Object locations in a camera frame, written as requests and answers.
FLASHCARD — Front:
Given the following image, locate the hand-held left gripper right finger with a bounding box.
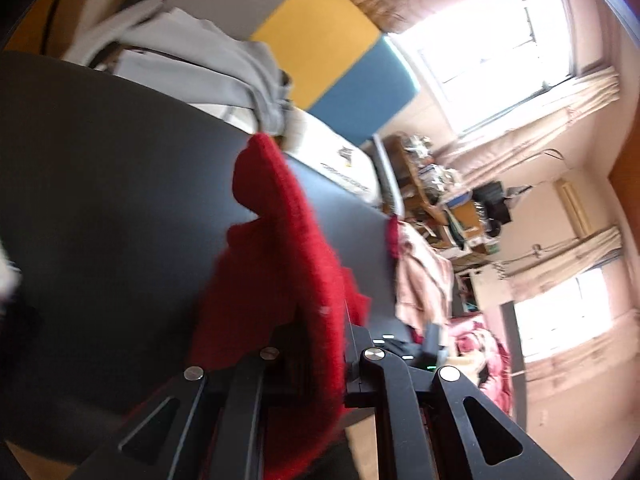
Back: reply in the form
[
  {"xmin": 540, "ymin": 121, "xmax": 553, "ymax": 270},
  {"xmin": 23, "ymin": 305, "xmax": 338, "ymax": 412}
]
[{"xmin": 344, "ymin": 324, "xmax": 573, "ymax": 480}]

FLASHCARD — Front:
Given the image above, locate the large bright window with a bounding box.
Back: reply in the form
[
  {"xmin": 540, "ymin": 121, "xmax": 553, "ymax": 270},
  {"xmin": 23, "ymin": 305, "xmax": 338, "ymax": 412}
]
[{"xmin": 395, "ymin": 0, "xmax": 602, "ymax": 137}]

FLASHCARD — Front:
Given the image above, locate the dark red garment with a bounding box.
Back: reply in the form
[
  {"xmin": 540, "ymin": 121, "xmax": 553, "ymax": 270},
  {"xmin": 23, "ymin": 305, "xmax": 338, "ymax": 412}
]
[{"xmin": 384, "ymin": 214, "xmax": 402, "ymax": 262}]

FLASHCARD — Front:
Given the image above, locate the grey garment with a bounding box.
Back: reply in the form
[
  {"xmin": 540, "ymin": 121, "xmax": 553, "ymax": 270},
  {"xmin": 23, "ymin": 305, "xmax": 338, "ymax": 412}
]
[{"xmin": 65, "ymin": 0, "xmax": 297, "ymax": 137}]

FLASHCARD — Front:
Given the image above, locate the wooden wardrobe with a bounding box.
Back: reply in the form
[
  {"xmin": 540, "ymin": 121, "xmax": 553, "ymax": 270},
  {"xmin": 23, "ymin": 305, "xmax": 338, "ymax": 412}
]
[{"xmin": 0, "ymin": 0, "xmax": 71, "ymax": 54}]

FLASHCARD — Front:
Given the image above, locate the red knitted sweater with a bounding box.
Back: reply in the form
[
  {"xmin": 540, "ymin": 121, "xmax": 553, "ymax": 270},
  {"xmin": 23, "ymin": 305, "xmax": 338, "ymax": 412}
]
[{"xmin": 187, "ymin": 132, "xmax": 373, "ymax": 480}]

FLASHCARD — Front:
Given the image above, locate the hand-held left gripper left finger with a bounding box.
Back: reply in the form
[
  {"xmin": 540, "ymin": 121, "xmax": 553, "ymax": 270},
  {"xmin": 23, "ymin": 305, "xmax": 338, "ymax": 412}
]
[{"xmin": 75, "ymin": 325, "xmax": 303, "ymax": 480}]

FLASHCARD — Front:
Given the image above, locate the pale pink garment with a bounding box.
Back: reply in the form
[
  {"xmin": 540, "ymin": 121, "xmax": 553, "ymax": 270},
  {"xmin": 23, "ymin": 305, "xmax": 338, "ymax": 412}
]
[{"xmin": 394, "ymin": 221, "xmax": 454, "ymax": 332}]

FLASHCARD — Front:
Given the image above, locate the pale folded cloth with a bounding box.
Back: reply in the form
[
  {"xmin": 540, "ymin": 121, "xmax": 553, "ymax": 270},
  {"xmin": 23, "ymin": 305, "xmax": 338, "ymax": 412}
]
[{"xmin": 114, "ymin": 49, "xmax": 252, "ymax": 112}]

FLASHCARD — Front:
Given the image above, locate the dark grey bed headboard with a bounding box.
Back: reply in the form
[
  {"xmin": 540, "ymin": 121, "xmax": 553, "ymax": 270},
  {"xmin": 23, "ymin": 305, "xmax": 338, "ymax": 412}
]
[{"xmin": 499, "ymin": 301, "xmax": 529, "ymax": 422}]

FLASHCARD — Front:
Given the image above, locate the pink quilted blanket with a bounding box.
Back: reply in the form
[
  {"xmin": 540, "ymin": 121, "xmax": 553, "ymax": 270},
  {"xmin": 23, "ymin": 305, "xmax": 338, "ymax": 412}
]
[{"xmin": 450, "ymin": 310, "xmax": 516, "ymax": 417}]

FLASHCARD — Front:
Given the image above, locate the black television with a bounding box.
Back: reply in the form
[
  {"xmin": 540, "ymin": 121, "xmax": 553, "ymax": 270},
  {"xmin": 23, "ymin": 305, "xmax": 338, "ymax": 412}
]
[{"xmin": 471, "ymin": 181, "xmax": 514, "ymax": 227}]

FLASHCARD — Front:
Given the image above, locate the white printed pillow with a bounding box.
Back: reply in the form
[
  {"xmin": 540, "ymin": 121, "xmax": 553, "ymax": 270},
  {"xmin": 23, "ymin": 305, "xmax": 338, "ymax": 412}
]
[{"xmin": 284, "ymin": 109, "xmax": 387, "ymax": 207}]

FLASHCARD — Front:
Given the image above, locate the grey yellow blue sofa chair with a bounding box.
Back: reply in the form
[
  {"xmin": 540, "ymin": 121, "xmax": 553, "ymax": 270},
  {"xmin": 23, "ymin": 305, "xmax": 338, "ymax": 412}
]
[{"xmin": 160, "ymin": 0, "xmax": 421, "ymax": 216}]

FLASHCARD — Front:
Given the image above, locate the cluster of small jars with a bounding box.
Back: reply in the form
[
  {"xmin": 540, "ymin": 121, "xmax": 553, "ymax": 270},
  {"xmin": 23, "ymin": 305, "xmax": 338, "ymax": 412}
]
[{"xmin": 400, "ymin": 134, "xmax": 467, "ymax": 197}]

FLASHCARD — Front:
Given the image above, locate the small bright window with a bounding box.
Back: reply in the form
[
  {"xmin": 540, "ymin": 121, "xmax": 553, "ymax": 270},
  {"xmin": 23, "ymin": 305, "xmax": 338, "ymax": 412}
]
[{"xmin": 515, "ymin": 264, "xmax": 640, "ymax": 362}]

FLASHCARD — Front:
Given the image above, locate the wall air conditioner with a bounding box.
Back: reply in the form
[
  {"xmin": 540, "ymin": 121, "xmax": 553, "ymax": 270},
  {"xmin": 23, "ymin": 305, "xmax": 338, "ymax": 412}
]
[{"xmin": 556, "ymin": 179, "xmax": 594, "ymax": 237}]

